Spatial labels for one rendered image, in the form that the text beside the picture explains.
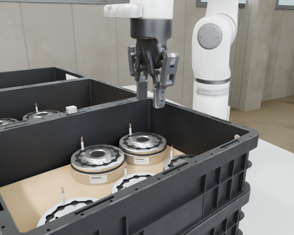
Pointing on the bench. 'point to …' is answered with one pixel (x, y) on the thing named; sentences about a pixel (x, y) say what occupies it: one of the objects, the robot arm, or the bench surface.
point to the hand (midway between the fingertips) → (150, 95)
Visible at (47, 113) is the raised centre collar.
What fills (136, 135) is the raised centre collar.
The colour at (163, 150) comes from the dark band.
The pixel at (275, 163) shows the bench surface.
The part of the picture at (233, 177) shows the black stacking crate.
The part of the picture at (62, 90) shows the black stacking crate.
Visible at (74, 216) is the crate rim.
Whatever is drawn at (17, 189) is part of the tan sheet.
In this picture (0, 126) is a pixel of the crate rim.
